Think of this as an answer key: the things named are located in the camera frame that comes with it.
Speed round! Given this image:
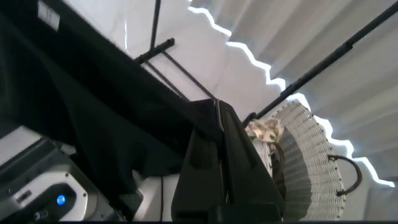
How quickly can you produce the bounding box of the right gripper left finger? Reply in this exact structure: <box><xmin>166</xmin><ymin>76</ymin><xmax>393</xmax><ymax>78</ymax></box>
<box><xmin>170</xmin><ymin>128</ymin><xmax>226</xmax><ymax>222</ymax></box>

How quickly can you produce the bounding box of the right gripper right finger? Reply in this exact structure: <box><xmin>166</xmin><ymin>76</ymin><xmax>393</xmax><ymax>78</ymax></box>
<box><xmin>216</xmin><ymin>99</ymin><xmax>285</xmax><ymax>222</ymax></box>

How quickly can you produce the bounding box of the black garment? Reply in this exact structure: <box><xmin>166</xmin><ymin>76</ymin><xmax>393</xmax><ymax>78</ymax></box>
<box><xmin>0</xmin><ymin>0</ymin><xmax>225</xmax><ymax>220</ymax></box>

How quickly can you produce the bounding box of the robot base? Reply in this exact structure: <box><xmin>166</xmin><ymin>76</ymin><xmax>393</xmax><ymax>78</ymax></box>
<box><xmin>0</xmin><ymin>126</ymin><xmax>147</xmax><ymax>222</ymax></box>

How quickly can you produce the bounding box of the white laundry basket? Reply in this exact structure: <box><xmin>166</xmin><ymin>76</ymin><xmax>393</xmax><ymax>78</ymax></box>
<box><xmin>250</xmin><ymin>101</ymin><xmax>363</xmax><ymax>222</ymax></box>

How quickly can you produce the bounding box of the black clothes rack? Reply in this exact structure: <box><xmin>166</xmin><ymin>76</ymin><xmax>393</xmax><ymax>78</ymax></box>
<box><xmin>133</xmin><ymin>0</ymin><xmax>398</xmax><ymax>128</ymax></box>

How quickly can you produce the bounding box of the cream printed garment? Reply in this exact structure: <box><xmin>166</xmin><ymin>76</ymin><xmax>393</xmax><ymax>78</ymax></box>
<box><xmin>244</xmin><ymin>117</ymin><xmax>284</xmax><ymax>144</ymax></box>

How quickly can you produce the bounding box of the white curtain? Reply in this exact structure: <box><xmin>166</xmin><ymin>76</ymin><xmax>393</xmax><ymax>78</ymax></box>
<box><xmin>189</xmin><ymin>0</ymin><xmax>398</xmax><ymax>187</ymax></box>

